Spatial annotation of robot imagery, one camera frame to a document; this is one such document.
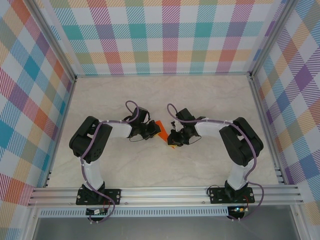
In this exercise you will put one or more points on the aluminium side frame bar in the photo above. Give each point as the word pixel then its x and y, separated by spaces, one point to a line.
pixel 261 112
pixel 65 112

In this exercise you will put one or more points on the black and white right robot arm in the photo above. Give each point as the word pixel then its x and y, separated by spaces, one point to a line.
pixel 242 145

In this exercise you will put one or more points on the aluminium frame post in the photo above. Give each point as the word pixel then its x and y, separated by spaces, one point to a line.
pixel 269 42
pixel 58 42

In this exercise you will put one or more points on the orange paper sheet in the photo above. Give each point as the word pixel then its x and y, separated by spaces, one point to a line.
pixel 163 132

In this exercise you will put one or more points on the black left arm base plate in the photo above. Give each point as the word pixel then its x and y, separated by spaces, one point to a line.
pixel 115 196

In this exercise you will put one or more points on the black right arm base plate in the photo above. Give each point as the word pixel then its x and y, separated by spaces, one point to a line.
pixel 215 196

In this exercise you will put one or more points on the grey metal plate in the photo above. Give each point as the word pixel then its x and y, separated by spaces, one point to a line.
pixel 162 228

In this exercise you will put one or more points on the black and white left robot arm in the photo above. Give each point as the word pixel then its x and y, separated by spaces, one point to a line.
pixel 87 142

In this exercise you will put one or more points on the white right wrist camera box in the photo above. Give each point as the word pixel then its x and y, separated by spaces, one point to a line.
pixel 178 126

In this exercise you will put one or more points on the small circuit board green light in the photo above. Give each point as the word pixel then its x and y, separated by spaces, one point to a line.
pixel 238 209

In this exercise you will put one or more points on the small black circuit board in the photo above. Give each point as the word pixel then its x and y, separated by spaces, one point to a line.
pixel 96 212

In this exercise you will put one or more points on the aluminium mounting rail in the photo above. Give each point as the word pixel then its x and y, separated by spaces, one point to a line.
pixel 162 196

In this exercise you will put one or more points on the thin aluminium frame bar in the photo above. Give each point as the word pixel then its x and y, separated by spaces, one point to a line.
pixel 162 74

